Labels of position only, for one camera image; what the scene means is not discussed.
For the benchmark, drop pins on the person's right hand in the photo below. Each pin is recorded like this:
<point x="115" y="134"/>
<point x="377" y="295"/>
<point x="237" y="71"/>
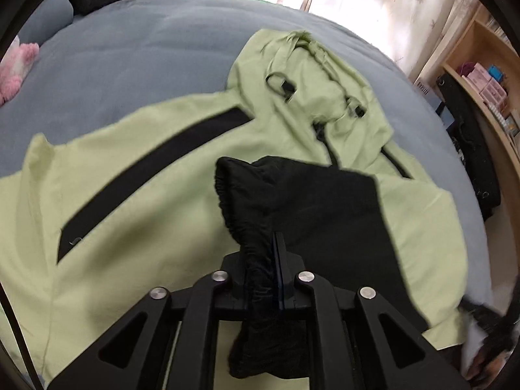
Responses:
<point x="487" y="365"/>

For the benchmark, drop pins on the blue bed blanket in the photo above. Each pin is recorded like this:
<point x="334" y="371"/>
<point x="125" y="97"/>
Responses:
<point x="122" y="48"/>

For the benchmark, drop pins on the wooden shelf unit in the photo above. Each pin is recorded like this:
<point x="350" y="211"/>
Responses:
<point x="479" y="36"/>

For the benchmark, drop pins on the blue pillow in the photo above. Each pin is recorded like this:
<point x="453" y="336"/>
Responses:
<point x="48" y="16"/>

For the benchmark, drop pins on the white labelled box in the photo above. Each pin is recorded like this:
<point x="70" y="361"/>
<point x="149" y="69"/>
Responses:
<point x="422" y="88"/>

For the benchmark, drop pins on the black bag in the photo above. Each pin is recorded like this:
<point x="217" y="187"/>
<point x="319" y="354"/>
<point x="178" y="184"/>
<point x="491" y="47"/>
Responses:
<point x="467" y="130"/>

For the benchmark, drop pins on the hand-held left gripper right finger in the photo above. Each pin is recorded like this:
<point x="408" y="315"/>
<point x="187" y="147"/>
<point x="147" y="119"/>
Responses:
<point x="281" y="276"/>

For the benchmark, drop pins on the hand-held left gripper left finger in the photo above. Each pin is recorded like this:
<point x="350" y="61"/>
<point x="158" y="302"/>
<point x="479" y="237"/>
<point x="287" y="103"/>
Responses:
<point x="227" y="280"/>

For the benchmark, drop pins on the green and black jacket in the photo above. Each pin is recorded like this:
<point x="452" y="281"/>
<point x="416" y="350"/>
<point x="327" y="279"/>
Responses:
<point x="162" y="150"/>

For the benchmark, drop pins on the pink storage boxes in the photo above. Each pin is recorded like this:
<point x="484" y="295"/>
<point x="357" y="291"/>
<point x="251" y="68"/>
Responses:
<point x="487" y="85"/>

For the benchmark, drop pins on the pink and white plush toy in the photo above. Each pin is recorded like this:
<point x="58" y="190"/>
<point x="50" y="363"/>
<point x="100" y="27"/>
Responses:
<point x="18" y="69"/>

